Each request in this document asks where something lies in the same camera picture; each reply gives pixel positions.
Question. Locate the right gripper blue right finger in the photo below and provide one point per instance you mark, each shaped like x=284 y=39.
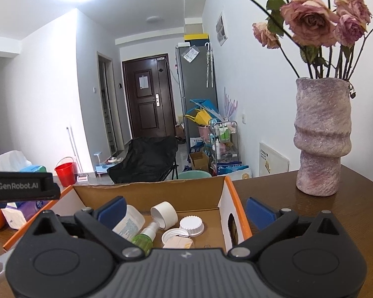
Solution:
x=272 y=225

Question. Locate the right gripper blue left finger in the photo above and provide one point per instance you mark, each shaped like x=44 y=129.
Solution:
x=98 y=224

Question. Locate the white bottle with red cap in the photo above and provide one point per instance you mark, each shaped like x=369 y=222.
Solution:
x=131 y=224

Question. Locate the green spray bottle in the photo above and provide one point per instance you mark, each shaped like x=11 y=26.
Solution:
x=145 y=239

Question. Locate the white tape roll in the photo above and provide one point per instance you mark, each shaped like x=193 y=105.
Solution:
x=165 y=215

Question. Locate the white round jar lid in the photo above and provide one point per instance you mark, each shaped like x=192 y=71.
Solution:
x=193 y=225

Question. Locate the cream square plug adapter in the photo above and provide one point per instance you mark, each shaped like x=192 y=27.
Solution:
x=179 y=242

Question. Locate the blue tissue pack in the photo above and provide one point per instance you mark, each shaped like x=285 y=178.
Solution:
x=34 y=169

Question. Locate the red plastic bucket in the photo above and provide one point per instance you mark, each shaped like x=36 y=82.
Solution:
x=65 y=170

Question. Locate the black folding chair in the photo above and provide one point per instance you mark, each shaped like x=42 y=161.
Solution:
x=148 y=159

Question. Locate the red cardboard pumpkin box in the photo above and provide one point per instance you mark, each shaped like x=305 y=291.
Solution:
x=214 y=200

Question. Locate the brown cardboard box on floor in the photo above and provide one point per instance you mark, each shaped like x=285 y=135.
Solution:
x=199 y=161

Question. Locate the green plastic basin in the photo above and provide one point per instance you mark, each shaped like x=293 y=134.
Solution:
x=193 y=174

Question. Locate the pink textured ceramic vase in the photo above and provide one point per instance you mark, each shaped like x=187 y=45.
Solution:
x=322 y=133

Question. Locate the yellow watering can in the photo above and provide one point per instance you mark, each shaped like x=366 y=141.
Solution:
x=201 y=118

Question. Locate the dark brown entrance door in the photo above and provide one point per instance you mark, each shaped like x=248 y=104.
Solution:
x=149 y=95

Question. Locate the grey refrigerator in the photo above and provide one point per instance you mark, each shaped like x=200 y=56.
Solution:
x=195 y=83

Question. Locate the dried pink rose bouquet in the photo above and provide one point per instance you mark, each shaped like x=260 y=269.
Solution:
x=325 y=32

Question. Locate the metal wire trolley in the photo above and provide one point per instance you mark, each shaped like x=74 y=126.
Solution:
x=224 y=141

